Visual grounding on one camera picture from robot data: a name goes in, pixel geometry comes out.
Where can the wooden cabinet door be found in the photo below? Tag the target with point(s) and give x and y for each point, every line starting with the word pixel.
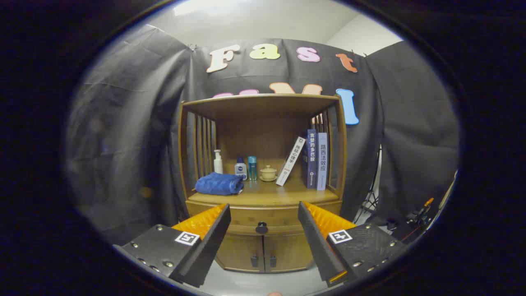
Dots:
pixel 287 253
pixel 242 253

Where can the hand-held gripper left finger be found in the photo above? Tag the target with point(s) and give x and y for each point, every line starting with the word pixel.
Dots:
pixel 209 246

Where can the wooden drawer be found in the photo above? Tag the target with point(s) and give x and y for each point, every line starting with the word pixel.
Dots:
pixel 263 213

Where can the wooden countertop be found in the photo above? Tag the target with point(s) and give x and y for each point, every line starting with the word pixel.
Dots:
pixel 279 195

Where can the black round drawer knob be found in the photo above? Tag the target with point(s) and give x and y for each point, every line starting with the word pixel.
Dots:
pixel 261 227

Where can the dark blue book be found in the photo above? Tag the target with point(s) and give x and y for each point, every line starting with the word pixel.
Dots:
pixel 311 160

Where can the black device with orange tip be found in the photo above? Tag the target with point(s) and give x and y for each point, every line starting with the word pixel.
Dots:
pixel 415 218

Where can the blue folded towel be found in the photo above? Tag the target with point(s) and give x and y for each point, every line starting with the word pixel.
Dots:
pixel 218 184

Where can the clear blue bottle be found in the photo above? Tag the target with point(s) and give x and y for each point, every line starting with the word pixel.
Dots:
pixel 252 168

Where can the pale purple book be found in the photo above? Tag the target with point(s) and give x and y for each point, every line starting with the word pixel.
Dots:
pixel 322 162

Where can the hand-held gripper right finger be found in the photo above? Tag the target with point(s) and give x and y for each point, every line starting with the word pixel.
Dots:
pixel 318 246

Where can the white pump bottle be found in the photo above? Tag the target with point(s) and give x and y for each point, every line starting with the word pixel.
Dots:
pixel 218 166

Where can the white bottle blue cap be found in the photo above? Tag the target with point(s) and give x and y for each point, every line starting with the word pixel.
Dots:
pixel 241 169

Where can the white book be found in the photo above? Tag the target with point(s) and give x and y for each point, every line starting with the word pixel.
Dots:
pixel 291 161

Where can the wooden cabinet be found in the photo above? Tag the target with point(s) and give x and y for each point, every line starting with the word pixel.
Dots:
pixel 246 107

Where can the beige lidded tea cup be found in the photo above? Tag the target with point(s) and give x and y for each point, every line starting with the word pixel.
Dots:
pixel 268 173

